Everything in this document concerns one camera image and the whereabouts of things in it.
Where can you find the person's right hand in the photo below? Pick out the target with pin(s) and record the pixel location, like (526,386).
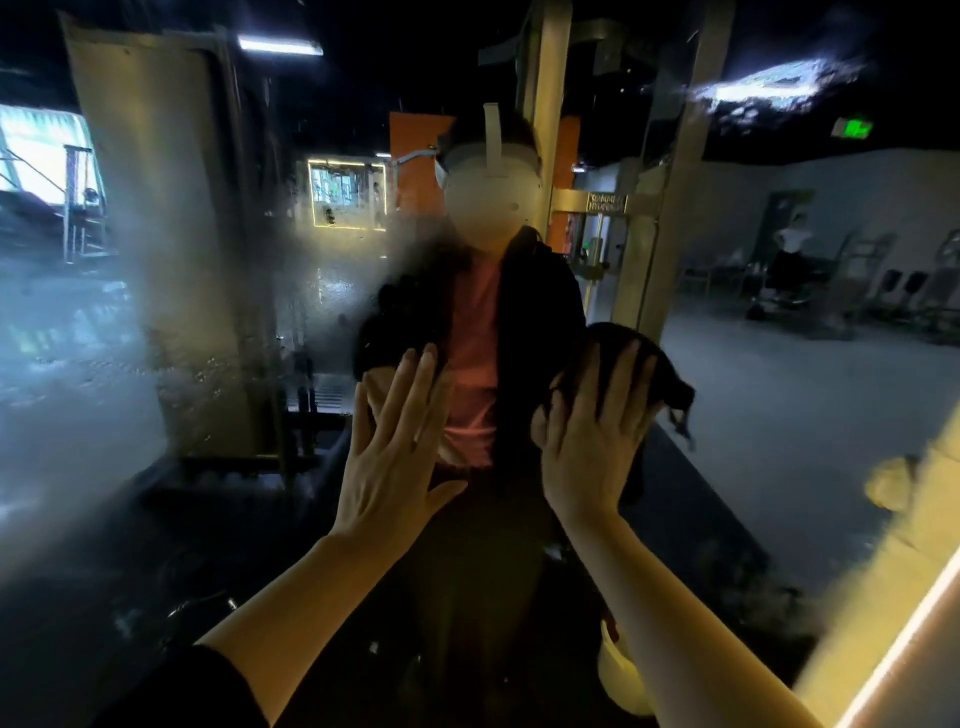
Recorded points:
(597,450)

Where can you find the dark brown cleaning cloth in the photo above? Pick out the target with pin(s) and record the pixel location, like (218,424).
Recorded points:
(608,342)

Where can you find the person's left hand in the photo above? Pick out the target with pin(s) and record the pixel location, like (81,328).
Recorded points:
(393,473)

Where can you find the large wall mirror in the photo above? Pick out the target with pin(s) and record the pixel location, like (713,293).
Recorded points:
(120,375)

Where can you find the person's left forearm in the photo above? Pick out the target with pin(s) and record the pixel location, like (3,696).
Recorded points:
(300,630)

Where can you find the person's right forearm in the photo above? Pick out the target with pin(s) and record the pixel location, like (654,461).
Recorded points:
(675,630)

